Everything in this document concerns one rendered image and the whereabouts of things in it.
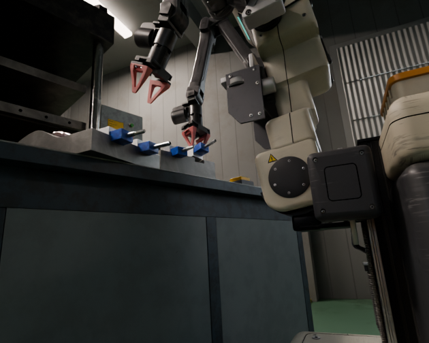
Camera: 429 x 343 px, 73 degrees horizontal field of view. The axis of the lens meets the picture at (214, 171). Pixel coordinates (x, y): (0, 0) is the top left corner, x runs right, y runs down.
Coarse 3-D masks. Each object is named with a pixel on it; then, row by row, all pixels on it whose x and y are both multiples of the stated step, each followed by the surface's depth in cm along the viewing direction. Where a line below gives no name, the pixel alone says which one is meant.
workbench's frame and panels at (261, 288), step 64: (0, 192) 60; (64, 192) 70; (128, 192) 82; (192, 192) 100; (256, 192) 119; (0, 256) 108; (64, 256) 67; (128, 256) 78; (192, 256) 94; (256, 256) 118; (0, 320) 56; (64, 320) 64; (128, 320) 75; (192, 320) 89; (256, 320) 110
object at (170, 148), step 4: (164, 148) 103; (168, 148) 101; (172, 148) 100; (176, 148) 98; (180, 148) 99; (184, 148) 98; (188, 148) 97; (172, 152) 100; (176, 152) 98; (180, 152) 98; (184, 152) 100; (172, 156) 100; (176, 156) 100; (180, 156) 100; (184, 156) 100
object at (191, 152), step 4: (212, 140) 106; (216, 140) 106; (200, 144) 108; (204, 144) 109; (208, 144) 107; (192, 148) 110; (196, 148) 109; (200, 148) 107; (204, 148) 108; (208, 148) 110; (188, 152) 111; (192, 152) 109; (196, 152) 109; (200, 152) 109; (204, 152) 110; (192, 156) 109; (196, 156) 109; (200, 156) 111; (196, 160) 112; (200, 160) 112
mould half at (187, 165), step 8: (160, 152) 96; (168, 152) 99; (160, 160) 96; (168, 160) 98; (176, 160) 101; (184, 160) 103; (192, 160) 106; (160, 168) 95; (168, 168) 97; (176, 168) 100; (184, 168) 102; (192, 168) 105; (200, 168) 108; (208, 168) 112; (208, 176) 111
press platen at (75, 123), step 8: (0, 104) 137; (8, 104) 139; (0, 112) 138; (8, 112) 139; (16, 112) 141; (24, 112) 143; (32, 112) 146; (40, 112) 149; (40, 120) 149; (48, 120) 151; (56, 120) 154; (64, 120) 157; (72, 120) 160; (72, 128) 160; (80, 128) 163
